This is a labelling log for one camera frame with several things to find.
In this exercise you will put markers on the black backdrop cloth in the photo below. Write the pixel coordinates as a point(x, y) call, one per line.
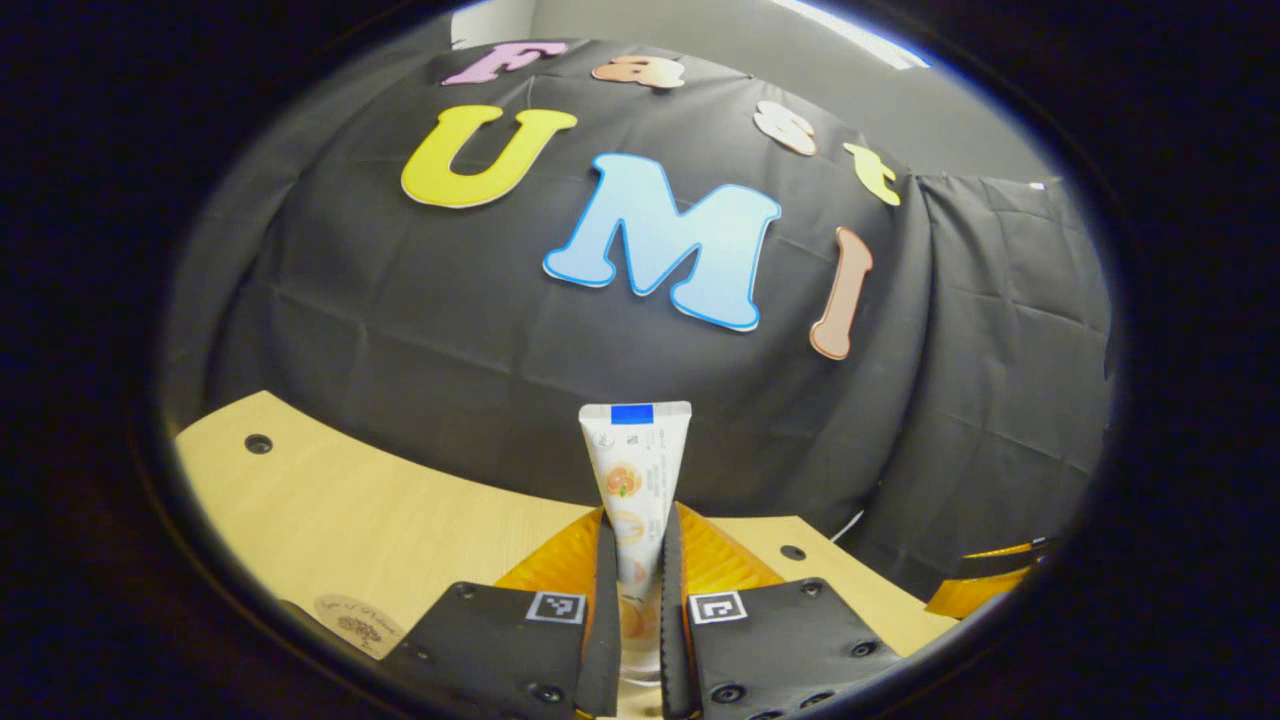
point(500, 350)

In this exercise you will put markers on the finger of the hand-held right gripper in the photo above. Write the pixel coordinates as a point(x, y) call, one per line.
point(975, 592)
point(1010, 556)

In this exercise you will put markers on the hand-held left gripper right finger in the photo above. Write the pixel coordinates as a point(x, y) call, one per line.
point(673, 610)

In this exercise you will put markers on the round cork coaster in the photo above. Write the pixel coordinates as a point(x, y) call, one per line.
point(358, 625)

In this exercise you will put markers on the white toothpaste tube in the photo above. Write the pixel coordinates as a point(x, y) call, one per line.
point(635, 450)

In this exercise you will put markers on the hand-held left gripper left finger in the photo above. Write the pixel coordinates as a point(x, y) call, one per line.
point(606, 610)

